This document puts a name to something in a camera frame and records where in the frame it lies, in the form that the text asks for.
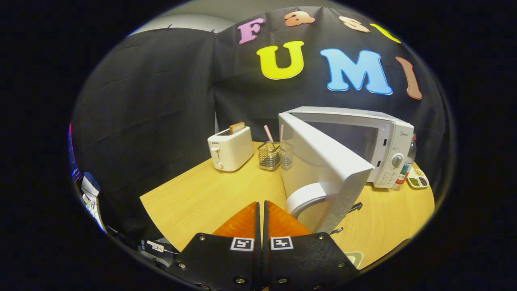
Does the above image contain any white toaster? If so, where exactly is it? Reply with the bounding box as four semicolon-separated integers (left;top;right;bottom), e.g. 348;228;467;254
207;126;254;173

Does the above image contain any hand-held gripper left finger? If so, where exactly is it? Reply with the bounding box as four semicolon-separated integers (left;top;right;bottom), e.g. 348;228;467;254
166;201;263;291

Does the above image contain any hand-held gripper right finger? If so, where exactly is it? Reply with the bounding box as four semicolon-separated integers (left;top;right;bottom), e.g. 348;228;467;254
263;200;361;291

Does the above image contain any white divided snack dish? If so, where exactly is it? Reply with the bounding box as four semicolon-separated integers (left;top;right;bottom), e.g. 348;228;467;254
406;168;429;190

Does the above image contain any wire mesh holder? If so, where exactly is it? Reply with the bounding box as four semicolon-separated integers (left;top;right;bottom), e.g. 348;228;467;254
257;141;281;171

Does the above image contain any white plate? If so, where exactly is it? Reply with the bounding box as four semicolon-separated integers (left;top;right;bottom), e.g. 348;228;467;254
345;251;364;269

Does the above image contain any white device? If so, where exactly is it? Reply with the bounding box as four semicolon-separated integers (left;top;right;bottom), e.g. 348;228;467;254
80;172;107;235

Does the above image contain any white microwave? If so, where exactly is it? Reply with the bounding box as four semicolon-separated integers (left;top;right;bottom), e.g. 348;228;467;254
278;106;415;236

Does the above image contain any clear bottle with red label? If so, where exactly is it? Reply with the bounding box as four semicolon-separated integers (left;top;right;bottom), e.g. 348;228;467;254
392;133;417;191

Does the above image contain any computer monitor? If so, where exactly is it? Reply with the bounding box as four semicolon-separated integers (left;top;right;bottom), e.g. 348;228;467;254
67;123;81;182

